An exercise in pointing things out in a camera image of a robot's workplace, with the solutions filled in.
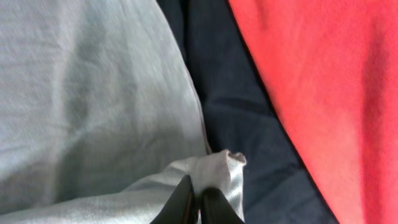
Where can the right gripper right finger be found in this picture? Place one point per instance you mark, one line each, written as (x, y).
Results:
(215, 209)

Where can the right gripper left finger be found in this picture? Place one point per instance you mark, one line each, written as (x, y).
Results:
(180, 207)

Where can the light blue t-shirt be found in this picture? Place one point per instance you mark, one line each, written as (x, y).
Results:
(100, 120)

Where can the navy blue garment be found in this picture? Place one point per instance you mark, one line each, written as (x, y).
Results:
(240, 117)

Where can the red printed shirt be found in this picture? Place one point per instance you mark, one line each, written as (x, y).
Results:
(330, 67)

